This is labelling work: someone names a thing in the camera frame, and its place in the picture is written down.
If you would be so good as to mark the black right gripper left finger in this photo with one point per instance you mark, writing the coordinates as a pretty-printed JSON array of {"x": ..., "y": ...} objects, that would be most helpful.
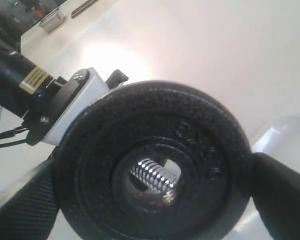
[{"x": 28, "y": 207}]

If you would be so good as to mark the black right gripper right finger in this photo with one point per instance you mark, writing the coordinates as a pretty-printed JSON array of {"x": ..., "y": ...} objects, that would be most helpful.
[{"x": 275, "y": 189}]

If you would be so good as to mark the chrome threaded dumbbell bar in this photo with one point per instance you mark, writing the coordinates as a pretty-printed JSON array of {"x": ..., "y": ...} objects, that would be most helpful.
[{"x": 156, "y": 177}]

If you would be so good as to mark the black weight plate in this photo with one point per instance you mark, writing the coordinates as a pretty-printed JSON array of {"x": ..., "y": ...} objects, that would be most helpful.
[{"x": 184, "y": 130}]

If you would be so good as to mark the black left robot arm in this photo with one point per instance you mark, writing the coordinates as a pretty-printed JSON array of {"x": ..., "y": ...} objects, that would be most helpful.
[{"x": 23, "y": 85}]

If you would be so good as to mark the white plastic tray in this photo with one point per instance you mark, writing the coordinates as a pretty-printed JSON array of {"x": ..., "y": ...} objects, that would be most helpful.
[{"x": 280, "y": 139}]

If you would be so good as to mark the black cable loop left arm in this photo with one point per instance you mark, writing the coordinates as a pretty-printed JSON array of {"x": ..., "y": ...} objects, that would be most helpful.
[{"x": 10, "y": 134}]

